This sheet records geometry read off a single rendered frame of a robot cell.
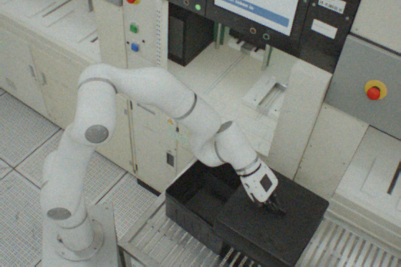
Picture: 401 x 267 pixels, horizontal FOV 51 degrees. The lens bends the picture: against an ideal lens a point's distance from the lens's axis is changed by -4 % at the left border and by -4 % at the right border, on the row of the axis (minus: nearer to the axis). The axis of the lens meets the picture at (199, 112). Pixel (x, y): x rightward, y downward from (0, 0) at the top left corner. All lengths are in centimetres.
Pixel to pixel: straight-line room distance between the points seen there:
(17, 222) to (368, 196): 192
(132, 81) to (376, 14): 69
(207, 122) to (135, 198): 158
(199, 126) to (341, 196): 82
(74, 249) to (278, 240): 74
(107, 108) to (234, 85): 110
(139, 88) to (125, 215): 165
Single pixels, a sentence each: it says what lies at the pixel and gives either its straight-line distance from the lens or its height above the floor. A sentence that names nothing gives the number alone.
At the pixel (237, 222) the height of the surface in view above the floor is 106.
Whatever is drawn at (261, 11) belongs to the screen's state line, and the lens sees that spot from 141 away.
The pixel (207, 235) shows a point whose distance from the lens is 161.
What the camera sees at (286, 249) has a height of 105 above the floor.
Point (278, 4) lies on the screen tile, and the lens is 137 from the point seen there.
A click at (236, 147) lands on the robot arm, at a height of 128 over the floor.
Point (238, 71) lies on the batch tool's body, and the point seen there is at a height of 87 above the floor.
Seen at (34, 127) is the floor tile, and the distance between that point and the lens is 315.
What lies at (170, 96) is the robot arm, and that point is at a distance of 107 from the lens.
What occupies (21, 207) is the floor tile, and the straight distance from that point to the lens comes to 278.
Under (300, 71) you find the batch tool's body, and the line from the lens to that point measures 140.
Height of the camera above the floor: 228
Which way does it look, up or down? 47 degrees down
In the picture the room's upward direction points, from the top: 5 degrees clockwise
